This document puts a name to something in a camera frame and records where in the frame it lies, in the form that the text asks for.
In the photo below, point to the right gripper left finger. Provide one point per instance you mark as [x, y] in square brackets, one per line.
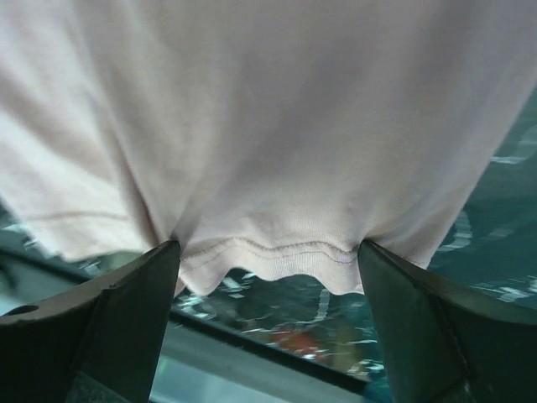
[97, 342]

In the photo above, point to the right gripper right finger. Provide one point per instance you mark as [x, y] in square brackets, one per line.
[442, 341]

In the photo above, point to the pink t shirt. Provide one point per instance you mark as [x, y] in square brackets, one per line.
[273, 136]

